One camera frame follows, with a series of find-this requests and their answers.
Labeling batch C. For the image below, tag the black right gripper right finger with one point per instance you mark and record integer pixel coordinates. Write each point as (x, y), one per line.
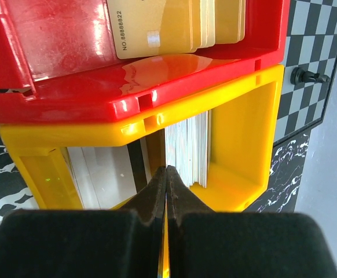
(206, 243)

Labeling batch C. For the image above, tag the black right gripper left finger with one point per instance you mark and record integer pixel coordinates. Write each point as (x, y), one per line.
(126, 242)

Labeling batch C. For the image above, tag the white card stack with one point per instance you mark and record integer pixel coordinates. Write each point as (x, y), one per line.
(104, 177)

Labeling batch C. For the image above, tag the gold card stack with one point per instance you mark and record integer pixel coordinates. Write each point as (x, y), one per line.
(152, 28)

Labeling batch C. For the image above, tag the yellow plastic bin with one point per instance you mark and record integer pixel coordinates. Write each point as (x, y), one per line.
(243, 120)

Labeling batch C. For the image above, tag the black chess pawn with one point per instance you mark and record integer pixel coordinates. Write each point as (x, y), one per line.
(300, 76)

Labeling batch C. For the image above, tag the red plastic bin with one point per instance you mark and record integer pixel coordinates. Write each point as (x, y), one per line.
(58, 62)

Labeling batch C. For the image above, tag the black white checkerboard mat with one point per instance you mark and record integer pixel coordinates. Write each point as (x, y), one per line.
(311, 44)

